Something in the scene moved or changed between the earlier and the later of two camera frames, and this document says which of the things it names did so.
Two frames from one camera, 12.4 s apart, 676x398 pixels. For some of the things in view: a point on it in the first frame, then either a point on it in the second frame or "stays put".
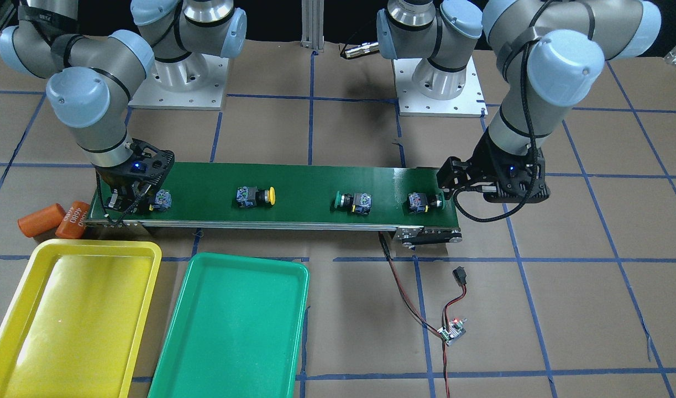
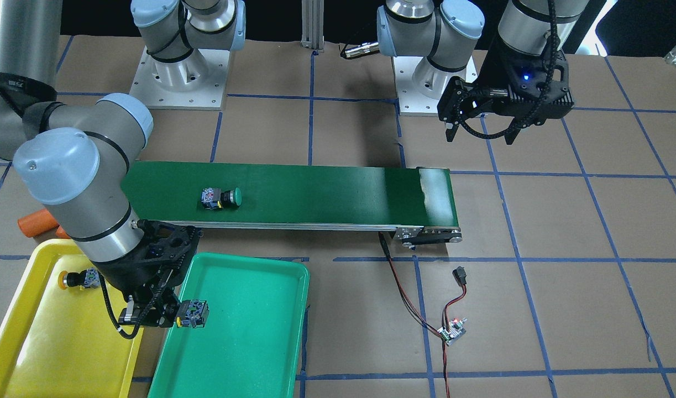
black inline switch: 460,276 stays put
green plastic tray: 235,330 stays put
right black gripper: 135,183 -> 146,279
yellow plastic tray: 76,321 stays put
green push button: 358,203 -> 192,313
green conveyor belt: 415,204 stays put
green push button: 418,202 -> 214,198
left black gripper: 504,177 -> 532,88
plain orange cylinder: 41,221 stays put
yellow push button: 163,200 -> 89,278
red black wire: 451,302 stays put
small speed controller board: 457,329 stays put
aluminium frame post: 312,24 stays put
